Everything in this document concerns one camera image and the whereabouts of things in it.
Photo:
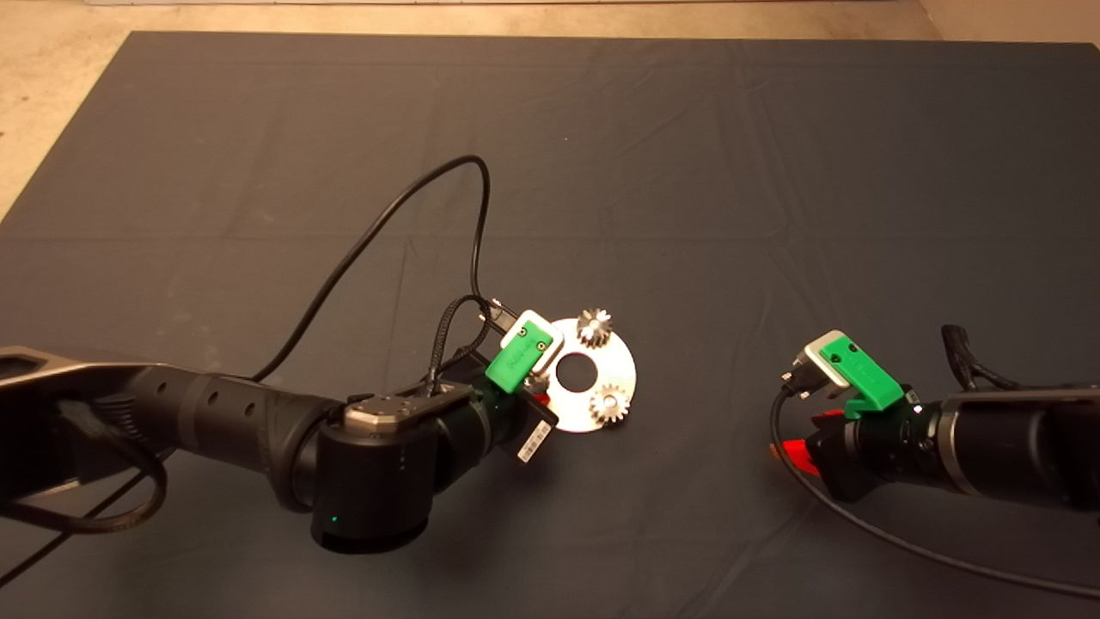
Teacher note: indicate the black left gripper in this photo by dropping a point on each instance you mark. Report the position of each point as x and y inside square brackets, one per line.
[511, 421]

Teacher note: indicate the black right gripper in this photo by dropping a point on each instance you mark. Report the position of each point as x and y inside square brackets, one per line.
[876, 451]

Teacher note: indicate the small steel planetary gear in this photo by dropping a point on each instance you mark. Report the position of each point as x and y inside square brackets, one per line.
[595, 328]
[610, 404]

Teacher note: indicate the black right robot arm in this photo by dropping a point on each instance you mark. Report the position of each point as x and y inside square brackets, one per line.
[1023, 447]

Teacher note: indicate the round metal carrier plate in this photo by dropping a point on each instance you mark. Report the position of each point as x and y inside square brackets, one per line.
[619, 370]

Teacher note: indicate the dark grey table cloth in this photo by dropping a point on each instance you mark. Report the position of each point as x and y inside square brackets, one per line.
[550, 129]

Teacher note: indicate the green left camera mount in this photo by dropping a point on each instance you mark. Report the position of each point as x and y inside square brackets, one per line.
[520, 357]

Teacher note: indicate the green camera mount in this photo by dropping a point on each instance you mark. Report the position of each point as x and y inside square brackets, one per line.
[864, 374]
[520, 357]

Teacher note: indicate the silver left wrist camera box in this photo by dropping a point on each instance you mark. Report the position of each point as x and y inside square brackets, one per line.
[550, 331]

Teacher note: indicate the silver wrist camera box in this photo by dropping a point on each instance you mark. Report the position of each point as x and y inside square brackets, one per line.
[550, 331]
[812, 357]

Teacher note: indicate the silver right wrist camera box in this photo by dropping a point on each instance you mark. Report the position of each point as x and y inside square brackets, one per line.
[812, 357]

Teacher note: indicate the green right camera mount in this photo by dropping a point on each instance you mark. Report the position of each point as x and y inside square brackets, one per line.
[864, 374]

